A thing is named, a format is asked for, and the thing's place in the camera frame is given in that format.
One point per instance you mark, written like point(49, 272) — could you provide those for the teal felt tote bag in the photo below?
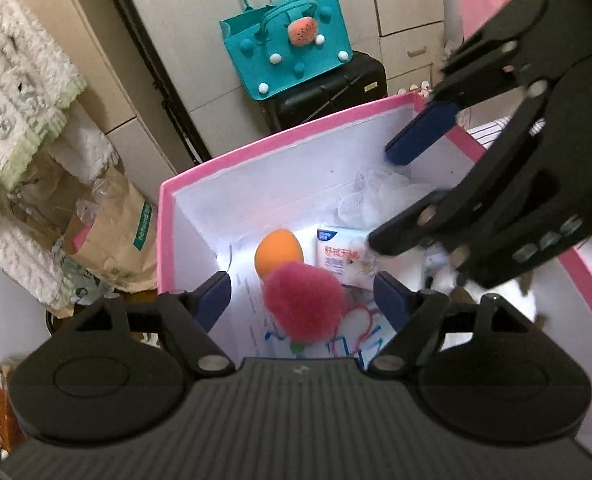
point(281, 55)

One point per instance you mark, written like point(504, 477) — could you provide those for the white plush toy brown ears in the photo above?
point(443, 272)

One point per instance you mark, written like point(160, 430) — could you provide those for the orange makeup sponge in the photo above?
point(276, 252)

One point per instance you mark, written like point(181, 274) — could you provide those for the white fleece cloth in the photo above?
point(21, 260)

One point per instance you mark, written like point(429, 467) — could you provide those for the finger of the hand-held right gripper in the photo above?
point(421, 132)
point(406, 225)

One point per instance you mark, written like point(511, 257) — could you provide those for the white mesh bath pouf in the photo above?
point(376, 200)

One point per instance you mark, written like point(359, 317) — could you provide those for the black suitcase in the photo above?
point(336, 95)

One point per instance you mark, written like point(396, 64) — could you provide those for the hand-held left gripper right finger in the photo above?
point(392, 300)

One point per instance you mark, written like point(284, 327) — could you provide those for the striped bed sheet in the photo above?
point(486, 135)

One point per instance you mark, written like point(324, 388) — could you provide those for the pink storage box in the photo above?
point(276, 175)

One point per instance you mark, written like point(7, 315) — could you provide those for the cream fleece hanging garment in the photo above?
point(11, 85)

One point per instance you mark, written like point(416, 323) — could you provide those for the brown paper bag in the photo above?
point(116, 240)

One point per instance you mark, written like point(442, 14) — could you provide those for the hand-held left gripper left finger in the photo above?
point(215, 297)

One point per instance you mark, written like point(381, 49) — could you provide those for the beige wardrobe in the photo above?
point(176, 10)

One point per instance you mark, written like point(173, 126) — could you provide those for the pink paper bag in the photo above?
point(481, 10)

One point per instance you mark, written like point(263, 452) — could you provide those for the small white tissue pack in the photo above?
point(341, 255)

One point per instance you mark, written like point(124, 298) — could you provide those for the pink fluffy pompom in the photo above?
point(306, 302)

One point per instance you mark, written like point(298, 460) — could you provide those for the clear plastic bag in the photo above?
point(88, 207)

